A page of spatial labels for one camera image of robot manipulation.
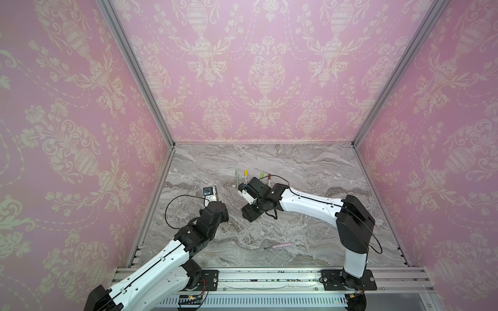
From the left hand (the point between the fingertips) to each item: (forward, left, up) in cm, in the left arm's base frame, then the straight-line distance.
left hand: (223, 204), depth 81 cm
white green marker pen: (+25, -17, -13) cm, 32 cm away
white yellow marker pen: (+24, -8, -13) cm, 28 cm away
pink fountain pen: (-12, -24, -14) cm, 30 cm away
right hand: (0, -11, -6) cm, 12 cm away
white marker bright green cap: (+23, -21, -13) cm, 34 cm away
